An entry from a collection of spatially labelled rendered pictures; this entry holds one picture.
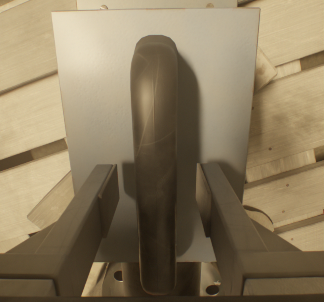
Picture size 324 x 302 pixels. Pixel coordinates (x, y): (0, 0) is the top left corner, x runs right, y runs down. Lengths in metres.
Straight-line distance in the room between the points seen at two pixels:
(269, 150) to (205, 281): 0.29
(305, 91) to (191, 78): 0.35
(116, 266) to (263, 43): 0.49
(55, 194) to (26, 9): 0.29
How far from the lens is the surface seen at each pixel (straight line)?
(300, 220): 0.63
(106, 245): 0.23
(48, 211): 0.44
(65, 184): 0.41
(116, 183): 0.16
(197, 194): 0.16
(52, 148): 0.66
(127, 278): 0.31
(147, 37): 0.17
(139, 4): 0.23
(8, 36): 0.47
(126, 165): 0.18
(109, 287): 0.58
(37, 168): 0.52
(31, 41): 0.45
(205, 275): 0.55
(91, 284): 0.59
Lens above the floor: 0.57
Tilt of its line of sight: 73 degrees down
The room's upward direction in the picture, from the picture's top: 179 degrees counter-clockwise
